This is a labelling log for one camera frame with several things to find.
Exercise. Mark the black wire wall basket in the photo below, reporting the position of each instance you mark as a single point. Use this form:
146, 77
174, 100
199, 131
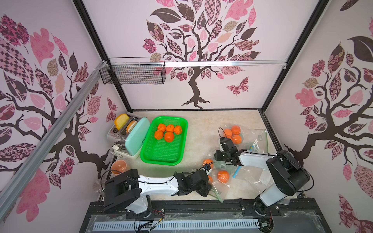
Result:
134, 70

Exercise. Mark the green plastic basket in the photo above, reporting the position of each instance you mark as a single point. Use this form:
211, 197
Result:
165, 141

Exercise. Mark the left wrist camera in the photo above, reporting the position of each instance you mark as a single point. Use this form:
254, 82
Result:
207, 168

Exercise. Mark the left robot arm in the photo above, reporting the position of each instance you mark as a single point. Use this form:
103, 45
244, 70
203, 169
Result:
131, 191

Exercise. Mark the mint green toaster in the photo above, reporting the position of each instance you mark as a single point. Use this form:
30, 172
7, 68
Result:
128, 146

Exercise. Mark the aluminium rail back wall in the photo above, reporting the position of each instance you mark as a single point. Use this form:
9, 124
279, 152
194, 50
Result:
224, 63

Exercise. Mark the yellow bread slice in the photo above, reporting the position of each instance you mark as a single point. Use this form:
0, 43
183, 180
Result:
120, 121

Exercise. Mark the orange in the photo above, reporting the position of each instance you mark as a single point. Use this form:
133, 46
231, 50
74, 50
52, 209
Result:
170, 128
177, 130
169, 137
162, 127
158, 135

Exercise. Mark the aluminium rail wall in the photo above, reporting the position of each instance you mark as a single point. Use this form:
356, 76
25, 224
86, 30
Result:
27, 170
224, 63

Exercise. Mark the oranges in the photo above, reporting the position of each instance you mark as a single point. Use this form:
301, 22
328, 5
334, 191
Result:
234, 133
222, 176

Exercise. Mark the orange toast slice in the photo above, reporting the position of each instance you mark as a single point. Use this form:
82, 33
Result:
131, 125

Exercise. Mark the aluminium rail left wall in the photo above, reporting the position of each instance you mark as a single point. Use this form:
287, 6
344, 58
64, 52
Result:
27, 170

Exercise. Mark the green zip bag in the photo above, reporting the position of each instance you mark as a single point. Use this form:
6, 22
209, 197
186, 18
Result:
252, 139
219, 190

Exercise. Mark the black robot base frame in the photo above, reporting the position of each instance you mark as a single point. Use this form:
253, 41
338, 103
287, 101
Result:
298, 216

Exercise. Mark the blue zip clear bag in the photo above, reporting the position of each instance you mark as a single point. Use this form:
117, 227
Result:
257, 179

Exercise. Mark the white slotted cable duct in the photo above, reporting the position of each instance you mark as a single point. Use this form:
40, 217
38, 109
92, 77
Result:
173, 225

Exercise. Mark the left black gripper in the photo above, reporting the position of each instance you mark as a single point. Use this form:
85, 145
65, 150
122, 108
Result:
205, 190

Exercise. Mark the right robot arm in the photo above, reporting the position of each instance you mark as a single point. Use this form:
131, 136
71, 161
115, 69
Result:
288, 175

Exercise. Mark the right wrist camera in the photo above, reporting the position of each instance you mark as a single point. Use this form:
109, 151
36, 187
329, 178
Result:
226, 144

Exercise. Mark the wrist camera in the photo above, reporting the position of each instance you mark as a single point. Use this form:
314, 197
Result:
207, 168
226, 144

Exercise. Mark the pink ceramic mug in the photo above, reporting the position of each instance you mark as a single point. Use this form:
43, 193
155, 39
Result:
119, 167

